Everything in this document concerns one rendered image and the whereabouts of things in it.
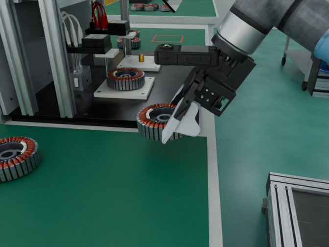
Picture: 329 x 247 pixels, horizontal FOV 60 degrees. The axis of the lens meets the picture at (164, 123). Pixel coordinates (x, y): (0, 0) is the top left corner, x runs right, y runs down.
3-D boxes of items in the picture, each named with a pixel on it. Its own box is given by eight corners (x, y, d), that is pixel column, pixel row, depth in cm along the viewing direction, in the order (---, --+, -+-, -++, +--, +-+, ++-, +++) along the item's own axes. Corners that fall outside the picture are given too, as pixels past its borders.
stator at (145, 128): (193, 116, 63) (193, 100, 62) (191, 143, 54) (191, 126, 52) (143, 116, 65) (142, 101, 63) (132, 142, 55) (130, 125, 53)
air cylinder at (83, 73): (92, 82, 91) (90, 65, 88) (83, 91, 84) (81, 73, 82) (77, 81, 92) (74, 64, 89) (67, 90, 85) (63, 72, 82)
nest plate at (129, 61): (163, 59, 113) (163, 56, 113) (158, 71, 100) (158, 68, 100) (126, 58, 115) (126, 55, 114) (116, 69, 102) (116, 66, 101)
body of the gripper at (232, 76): (217, 120, 53) (259, 66, 47) (176, 97, 51) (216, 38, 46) (215, 103, 59) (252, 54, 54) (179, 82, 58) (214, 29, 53)
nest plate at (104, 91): (154, 80, 92) (154, 77, 92) (146, 99, 79) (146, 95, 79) (109, 78, 94) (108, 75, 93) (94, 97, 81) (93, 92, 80)
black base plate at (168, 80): (200, 57, 124) (201, 52, 123) (198, 132, 68) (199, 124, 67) (95, 54, 129) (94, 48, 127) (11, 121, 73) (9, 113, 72)
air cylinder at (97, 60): (113, 60, 112) (111, 46, 109) (107, 66, 106) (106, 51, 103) (100, 60, 113) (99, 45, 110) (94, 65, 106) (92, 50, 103)
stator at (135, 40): (145, 47, 138) (144, 39, 136) (124, 50, 132) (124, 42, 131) (133, 42, 146) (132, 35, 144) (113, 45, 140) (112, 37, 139)
